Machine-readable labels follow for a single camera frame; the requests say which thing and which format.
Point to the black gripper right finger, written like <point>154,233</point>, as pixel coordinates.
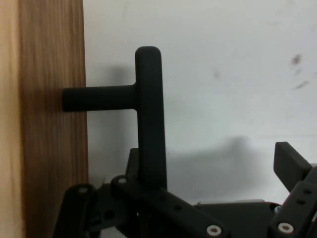
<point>299,196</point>

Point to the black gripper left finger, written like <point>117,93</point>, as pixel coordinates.
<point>153,205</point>

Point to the brown wooden drawer cabinet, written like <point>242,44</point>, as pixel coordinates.
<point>8,99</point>

